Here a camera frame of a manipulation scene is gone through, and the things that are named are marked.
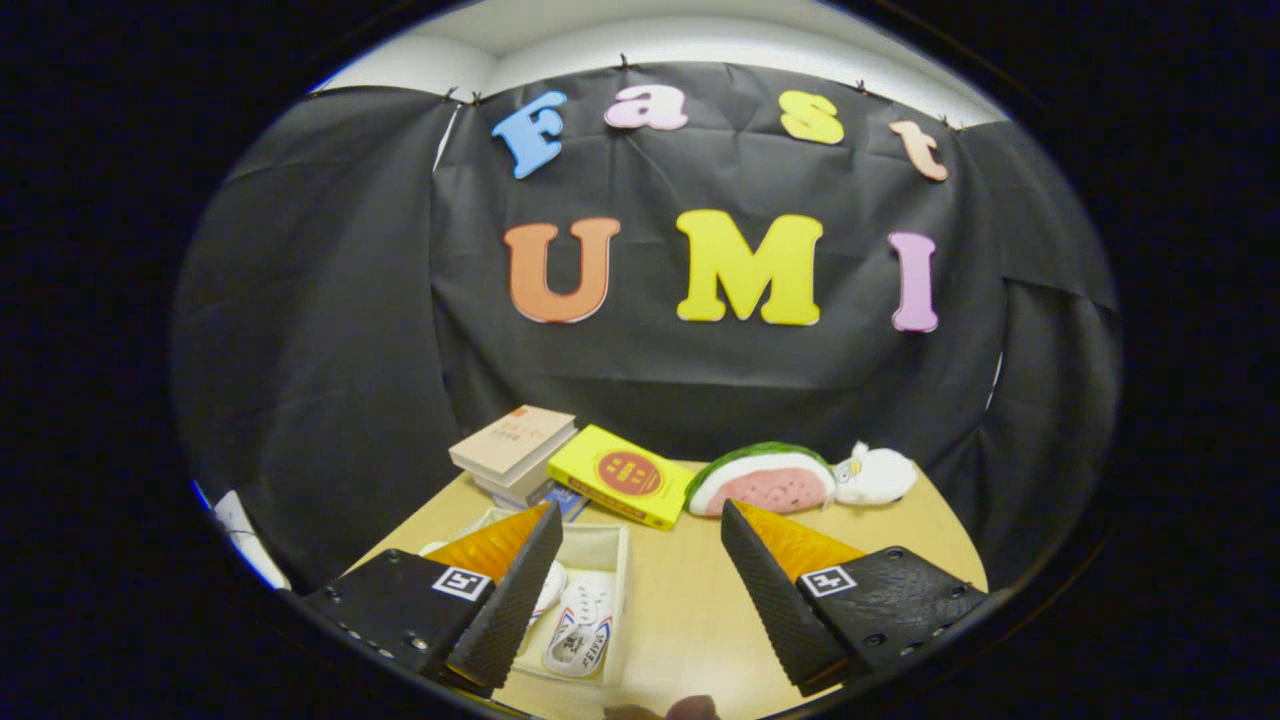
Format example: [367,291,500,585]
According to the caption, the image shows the white plush toy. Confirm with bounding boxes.
[832,441,918,506]

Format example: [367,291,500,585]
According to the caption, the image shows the watermelon slice plush toy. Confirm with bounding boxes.
[685,442,837,517]

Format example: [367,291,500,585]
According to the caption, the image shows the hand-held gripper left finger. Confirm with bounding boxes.
[300,500,564,699]

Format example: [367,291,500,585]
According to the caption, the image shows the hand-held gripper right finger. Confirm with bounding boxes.
[720,500,991,698]

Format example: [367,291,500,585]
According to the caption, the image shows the yellow book with red circle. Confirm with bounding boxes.
[547,424,696,531]

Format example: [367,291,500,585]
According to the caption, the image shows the white thick book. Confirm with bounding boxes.
[470,430,581,509]

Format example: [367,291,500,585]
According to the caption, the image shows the cream fabric storage box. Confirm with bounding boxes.
[420,508,631,691]

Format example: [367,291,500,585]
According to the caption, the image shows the white canvas shoe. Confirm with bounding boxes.
[543,572,614,677]
[525,560,568,628]

